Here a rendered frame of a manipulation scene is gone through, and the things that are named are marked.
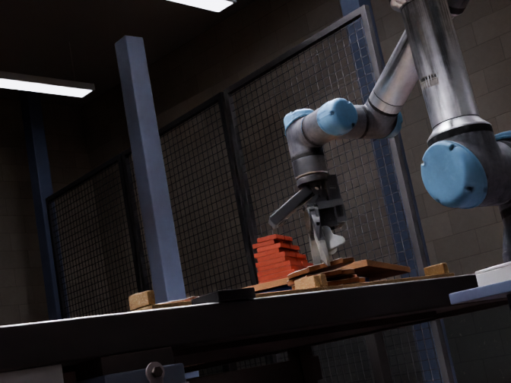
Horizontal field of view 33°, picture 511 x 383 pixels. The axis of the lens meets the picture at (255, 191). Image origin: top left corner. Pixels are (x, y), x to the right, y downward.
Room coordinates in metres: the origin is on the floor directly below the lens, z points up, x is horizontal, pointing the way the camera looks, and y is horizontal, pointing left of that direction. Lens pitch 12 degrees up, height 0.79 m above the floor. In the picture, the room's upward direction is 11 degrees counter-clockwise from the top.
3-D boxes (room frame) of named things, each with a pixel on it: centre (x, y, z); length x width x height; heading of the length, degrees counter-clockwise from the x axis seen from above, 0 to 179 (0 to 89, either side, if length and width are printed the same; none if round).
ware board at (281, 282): (2.63, -0.12, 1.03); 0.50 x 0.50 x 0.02; 68
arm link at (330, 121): (1.79, -0.20, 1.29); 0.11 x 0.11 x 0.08; 34
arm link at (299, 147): (1.86, -0.13, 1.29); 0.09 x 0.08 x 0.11; 34
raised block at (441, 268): (1.98, -0.38, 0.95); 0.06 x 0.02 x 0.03; 41
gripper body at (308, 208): (1.86, -0.14, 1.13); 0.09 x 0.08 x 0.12; 96
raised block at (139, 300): (1.45, 0.22, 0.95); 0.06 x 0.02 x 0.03; 42
